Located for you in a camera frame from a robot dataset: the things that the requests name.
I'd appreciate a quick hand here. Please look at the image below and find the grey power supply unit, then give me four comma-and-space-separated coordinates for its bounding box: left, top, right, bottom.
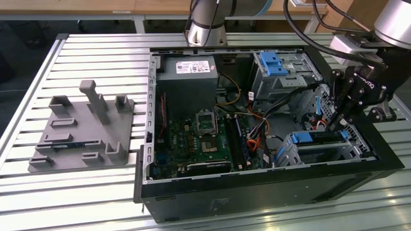
156, 55, 220, 121

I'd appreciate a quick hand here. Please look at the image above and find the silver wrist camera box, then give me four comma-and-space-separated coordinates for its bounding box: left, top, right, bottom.
330, 33, 380, 66

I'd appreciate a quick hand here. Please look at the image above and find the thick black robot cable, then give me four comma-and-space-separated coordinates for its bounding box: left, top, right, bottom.
282, 0, 386, 70

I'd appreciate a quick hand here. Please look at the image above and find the RAM stick on rack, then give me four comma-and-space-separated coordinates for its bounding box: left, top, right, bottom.
52, 143, 85, 150

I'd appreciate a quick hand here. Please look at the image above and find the black graphics card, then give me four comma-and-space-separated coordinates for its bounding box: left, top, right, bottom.
185, 160, 232, 175

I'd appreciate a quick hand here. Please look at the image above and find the wooden cabinet panel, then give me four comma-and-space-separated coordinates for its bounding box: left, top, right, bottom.
316, 0, 386, 33

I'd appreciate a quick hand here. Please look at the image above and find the metal drive cage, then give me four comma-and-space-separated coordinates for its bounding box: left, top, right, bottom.
250, 51, 324, 111

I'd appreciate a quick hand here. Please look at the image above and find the grey parts rack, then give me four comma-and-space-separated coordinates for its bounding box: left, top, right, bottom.
28, 80, 136, 173

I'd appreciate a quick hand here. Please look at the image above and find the black RAM slot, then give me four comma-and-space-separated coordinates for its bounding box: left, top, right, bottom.
224, 115, 243, 169

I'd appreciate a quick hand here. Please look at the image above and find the wooden desk white frame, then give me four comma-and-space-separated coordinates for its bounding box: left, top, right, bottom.
0, 0, 330, 33

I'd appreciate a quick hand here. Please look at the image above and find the blue drive cage latch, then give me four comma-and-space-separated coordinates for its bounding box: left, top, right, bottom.
259, 51, 288, 77

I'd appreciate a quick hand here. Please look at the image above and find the black PC case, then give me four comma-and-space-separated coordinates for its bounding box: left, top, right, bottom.
133, 45, 406, 223

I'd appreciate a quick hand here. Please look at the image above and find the CPU socket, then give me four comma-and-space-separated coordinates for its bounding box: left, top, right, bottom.
195, 109, 219, 135

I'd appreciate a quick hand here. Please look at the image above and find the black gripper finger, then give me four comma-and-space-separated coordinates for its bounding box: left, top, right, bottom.
338, 81, 399, 126
326, 69, 351, 132

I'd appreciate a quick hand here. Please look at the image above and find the hard disk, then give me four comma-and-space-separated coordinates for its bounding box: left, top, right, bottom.
291, 129, 351, 146

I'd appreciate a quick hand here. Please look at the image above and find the RAM stick in slot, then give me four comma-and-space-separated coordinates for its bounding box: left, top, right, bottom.
234, 115, 254, 167

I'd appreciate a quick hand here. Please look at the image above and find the yellow wire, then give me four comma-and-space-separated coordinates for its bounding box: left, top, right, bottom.
215, 73, 242, 106

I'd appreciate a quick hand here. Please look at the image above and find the orange wire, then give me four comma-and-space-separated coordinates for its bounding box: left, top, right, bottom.
246, 117, 271, 153

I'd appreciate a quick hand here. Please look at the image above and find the green motherboard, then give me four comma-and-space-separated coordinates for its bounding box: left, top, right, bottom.
153, 105, 267, 180

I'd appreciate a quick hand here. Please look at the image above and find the red disk wire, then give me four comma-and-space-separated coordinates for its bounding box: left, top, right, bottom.
303, 113, 328, 129

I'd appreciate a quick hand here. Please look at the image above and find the black sleeved wire bundle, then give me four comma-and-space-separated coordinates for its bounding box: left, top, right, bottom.
256, 89, 308, 121

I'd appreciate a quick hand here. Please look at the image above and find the metal disk bay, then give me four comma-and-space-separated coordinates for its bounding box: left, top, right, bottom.
272, 129, 376, 169

